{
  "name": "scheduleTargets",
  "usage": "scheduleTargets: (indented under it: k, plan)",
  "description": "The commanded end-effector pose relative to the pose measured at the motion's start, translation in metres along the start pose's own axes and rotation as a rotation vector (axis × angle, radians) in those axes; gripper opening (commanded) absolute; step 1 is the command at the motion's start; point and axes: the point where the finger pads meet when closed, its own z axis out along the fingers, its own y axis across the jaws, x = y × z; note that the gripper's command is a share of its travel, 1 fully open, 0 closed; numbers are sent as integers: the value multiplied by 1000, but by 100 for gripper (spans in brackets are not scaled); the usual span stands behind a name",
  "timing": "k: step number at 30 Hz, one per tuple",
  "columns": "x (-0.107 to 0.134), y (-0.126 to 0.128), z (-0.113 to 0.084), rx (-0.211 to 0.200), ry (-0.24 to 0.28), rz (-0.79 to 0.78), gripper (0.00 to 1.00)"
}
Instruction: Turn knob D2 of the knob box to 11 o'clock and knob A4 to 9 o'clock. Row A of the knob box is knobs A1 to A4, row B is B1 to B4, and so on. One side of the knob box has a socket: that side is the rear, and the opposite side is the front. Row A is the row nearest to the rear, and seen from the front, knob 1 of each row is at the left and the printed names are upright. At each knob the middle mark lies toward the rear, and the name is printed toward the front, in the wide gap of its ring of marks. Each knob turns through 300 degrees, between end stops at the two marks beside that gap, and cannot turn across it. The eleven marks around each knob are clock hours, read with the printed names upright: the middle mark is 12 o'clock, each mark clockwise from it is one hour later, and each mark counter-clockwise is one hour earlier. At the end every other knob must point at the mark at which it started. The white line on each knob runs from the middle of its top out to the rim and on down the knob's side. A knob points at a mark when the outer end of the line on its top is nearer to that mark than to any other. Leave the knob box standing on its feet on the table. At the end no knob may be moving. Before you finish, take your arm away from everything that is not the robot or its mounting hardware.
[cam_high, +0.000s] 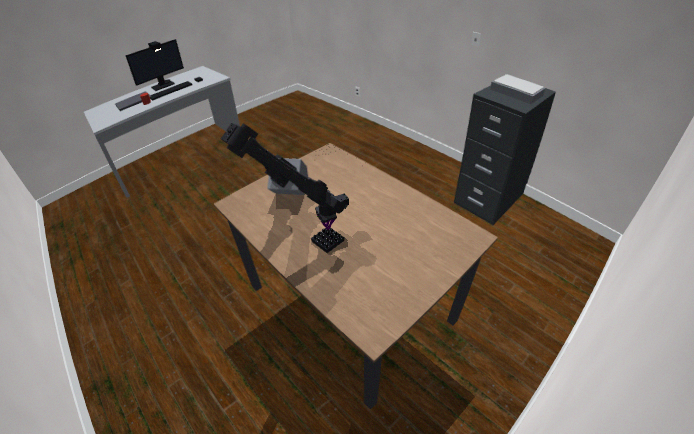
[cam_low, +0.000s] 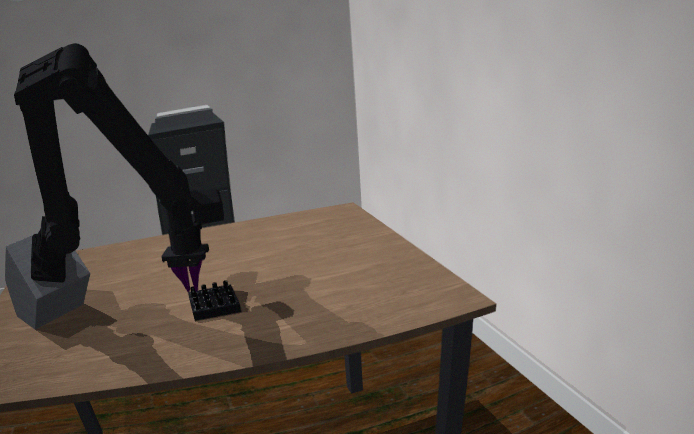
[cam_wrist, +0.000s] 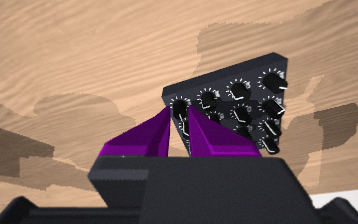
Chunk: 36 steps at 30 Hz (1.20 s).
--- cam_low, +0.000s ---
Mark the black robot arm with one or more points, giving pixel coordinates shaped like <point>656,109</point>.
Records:
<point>66,69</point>

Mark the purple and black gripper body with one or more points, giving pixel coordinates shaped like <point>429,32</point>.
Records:
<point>185,252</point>

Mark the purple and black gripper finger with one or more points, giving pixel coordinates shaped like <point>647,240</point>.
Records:
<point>185,281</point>
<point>195,275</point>

